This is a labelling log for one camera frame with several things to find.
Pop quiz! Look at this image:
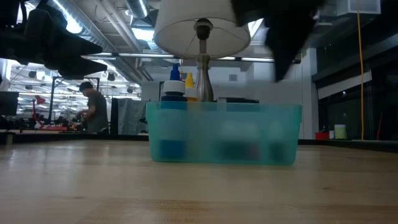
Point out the large yellow food colouring bottle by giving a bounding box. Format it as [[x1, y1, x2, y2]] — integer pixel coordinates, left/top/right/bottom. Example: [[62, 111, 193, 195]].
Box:
[[185, 72, 200, 103]]

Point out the long grey ceiling duct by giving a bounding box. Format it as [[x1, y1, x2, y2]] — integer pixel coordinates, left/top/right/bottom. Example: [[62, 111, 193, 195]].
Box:
[[57, 0, 144, 54]]

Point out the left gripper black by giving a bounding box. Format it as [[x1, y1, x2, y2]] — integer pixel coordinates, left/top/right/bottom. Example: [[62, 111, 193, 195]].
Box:
[[24, 9, 108, 80]]

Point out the black monitor screen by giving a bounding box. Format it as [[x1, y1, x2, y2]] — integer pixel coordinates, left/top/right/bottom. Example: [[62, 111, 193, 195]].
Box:
[[0, 90, 19, 116]]

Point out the teal translucent plastic bin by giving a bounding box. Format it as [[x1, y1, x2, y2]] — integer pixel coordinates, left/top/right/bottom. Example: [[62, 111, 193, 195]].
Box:
[[145, 101, 303, 166]]

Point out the dark grey partition panel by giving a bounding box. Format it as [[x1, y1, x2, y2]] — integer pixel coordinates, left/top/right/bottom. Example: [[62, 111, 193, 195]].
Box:
[[110, 98, 149, 135]]

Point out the table lamp white shade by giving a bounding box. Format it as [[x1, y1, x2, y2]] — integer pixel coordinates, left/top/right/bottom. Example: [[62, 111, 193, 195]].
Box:
[[152, 0, 252, 103]]

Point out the long linear ceiling light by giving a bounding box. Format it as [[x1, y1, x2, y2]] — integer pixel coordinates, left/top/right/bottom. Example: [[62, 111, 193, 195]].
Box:
[[82, 51, 276, 65]]

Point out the white ceiling air unit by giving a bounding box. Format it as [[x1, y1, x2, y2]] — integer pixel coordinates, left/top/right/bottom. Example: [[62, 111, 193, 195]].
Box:
[[323, 0, 382, 16]]

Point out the red articulated device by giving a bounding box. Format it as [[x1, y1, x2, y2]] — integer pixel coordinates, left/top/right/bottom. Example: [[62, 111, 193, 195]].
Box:
[[32, 95, 47, 125]]

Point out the light green cup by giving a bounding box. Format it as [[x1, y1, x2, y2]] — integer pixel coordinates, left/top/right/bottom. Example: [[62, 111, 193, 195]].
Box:
[[334, 124, 348, 140]]

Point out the yellow power cable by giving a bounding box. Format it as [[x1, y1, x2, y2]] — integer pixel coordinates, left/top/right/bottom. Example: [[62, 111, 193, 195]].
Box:
[[356, 11, 364, 141]]

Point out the silver round ventilation duct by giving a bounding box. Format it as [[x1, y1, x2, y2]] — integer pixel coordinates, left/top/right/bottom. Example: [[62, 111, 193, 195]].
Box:
[[126, 0, 150, 19]]

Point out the person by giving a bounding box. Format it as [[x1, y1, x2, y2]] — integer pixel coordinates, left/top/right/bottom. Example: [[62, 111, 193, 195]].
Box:
[[76, 81, 109, 134]]

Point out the large blue food colouring bottle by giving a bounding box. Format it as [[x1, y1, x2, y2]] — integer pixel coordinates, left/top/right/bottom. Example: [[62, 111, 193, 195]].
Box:
[[157, 63, 188, 159]]

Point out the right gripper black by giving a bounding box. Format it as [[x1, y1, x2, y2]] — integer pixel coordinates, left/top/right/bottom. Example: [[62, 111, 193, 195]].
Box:
[[231, 0, 326, 83]]

